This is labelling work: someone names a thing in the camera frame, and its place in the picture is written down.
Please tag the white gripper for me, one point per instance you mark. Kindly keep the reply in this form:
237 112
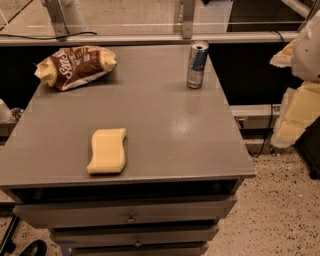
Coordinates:
308 53

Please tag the brown chip bag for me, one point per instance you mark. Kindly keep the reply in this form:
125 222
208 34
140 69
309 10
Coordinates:
69 68

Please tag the yellow sponge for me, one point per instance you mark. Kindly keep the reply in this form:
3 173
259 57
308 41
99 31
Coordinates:
108 154

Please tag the grey side shelf beam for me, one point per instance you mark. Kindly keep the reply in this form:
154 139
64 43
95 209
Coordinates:
256 116

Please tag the blue silver drink can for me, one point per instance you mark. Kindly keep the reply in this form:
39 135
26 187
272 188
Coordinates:
196 64

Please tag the grey drawer cabinet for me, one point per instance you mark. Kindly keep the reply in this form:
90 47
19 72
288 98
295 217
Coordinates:
179 142

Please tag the top grey drawer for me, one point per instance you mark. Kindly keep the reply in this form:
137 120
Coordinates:
123 212

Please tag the grey drawer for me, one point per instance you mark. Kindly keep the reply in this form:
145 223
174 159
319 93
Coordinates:
123 212
174 249
135 236

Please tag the bottom grey drawer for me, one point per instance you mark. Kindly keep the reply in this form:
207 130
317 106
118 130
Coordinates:
174 249

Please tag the middle grey drawer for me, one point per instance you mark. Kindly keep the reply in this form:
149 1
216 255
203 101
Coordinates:
135 236

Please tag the white object at left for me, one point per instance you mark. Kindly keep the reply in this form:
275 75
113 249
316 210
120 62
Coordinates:
5 112

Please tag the black shoe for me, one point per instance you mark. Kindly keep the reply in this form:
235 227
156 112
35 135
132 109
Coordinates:
36 248

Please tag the grey metal rail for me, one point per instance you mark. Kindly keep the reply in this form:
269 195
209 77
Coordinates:
86 39

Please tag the metal bracket post centre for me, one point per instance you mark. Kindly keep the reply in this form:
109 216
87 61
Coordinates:
188 8

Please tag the metal bracket post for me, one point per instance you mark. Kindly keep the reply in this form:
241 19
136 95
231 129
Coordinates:
188 8
56 16

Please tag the metal bracket post left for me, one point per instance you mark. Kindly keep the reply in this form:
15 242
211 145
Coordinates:
56 16

